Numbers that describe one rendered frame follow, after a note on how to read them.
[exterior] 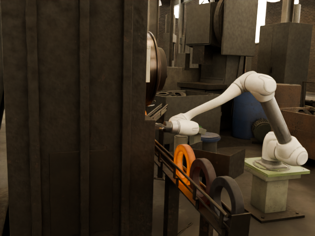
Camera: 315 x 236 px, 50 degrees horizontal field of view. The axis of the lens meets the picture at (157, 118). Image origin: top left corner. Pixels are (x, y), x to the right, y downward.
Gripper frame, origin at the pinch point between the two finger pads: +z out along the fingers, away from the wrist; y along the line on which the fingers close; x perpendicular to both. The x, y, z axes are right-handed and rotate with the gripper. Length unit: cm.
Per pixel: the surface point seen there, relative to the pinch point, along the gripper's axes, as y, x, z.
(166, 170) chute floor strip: -55, -13, 2
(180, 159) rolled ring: -66, -4, 0
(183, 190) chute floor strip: -78, -15, 2
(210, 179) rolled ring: -99, -3, 1
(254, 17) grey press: 293, 147, -272
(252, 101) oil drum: 236, 8, -252
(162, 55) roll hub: -10.6, 46.3, -5.9
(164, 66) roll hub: -13.9, 39.3, -6.4
